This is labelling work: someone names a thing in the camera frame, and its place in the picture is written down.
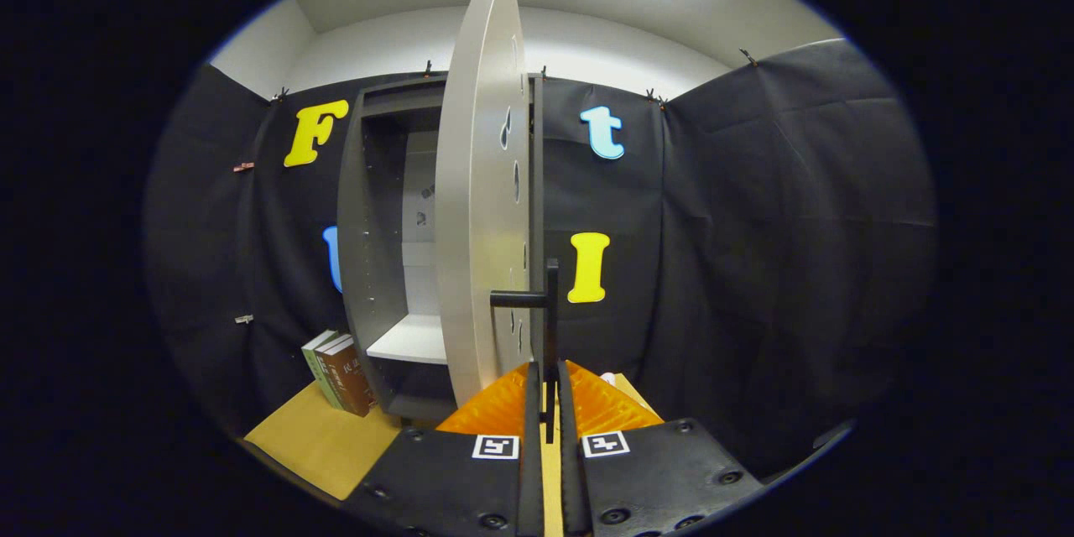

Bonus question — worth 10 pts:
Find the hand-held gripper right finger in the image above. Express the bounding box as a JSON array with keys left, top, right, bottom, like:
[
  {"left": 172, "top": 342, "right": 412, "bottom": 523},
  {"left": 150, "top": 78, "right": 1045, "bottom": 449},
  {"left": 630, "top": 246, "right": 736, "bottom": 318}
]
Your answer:
[{"left": 557, "top": 359, "right": 766, "bottom": 537}]

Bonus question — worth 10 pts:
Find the black door handle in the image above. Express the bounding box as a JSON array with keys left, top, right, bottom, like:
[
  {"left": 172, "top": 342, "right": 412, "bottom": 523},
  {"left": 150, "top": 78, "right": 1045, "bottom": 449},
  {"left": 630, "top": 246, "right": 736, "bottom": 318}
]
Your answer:
[{"left": 490, "top": 258, "right": 560, "bottom": 444}]

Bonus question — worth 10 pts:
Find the black backdrop cloth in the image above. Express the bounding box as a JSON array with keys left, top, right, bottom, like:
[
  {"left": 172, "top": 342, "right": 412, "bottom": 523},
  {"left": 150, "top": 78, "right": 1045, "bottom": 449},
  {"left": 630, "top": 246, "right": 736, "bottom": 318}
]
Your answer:
[{"left": 143, "top": 38, "right": 939, "bottom": 479}]

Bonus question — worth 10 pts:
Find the white cabinet shelf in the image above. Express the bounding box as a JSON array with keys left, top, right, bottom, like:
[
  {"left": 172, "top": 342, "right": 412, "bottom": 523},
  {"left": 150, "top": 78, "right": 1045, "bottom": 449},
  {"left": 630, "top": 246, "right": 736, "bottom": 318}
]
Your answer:
[{"left": 366, "top": 313, "right": 449, "bottom": 366}]

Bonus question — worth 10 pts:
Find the beige cabinet door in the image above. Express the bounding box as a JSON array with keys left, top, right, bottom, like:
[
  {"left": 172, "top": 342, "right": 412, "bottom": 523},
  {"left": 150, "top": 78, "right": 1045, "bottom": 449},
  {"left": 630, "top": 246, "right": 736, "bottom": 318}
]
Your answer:
[{"left": 435, "top": 0, "right": 535, "bottom": 408}]

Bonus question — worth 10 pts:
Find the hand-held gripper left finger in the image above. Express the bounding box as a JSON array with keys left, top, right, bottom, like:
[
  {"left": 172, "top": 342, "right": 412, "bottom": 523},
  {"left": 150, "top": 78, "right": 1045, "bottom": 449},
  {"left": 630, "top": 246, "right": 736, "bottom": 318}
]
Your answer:
[{"left": 348, "top": 361, "right": 545, "bottom": 537}]

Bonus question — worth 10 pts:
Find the grey cabinet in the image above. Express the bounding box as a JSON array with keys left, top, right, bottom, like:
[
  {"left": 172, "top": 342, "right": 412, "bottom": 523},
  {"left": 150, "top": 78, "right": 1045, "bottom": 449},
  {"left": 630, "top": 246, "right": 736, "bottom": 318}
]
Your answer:
[{"left": 337, "top": 71, "right": 546, "bottom": 425}]

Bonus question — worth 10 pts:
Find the brown book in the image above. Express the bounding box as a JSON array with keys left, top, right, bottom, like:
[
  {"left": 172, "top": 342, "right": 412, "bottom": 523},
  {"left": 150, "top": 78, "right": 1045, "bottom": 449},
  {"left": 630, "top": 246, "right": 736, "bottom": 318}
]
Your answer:
[{"left": 323, "top": 340, "right": 380, "bottom": 418}]

